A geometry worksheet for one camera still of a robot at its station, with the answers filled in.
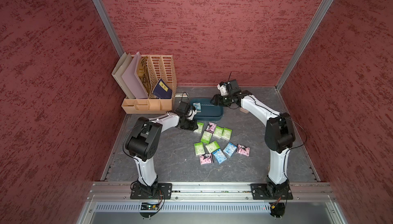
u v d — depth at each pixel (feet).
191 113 2.77
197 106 3.47
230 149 2.80
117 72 2.87
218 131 3.04
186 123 2.70
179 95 3.70
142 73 3.26
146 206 2.37
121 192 2.51
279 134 1.74
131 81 2.97
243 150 2.80
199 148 2.82
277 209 2.29
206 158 2.72
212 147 2.85
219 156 2.73
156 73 3.75
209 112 3.29
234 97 2.39
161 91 3.47
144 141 1.63
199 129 3.10
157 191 2.37
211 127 3.11
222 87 2.86
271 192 2.15
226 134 3.02
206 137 2.98
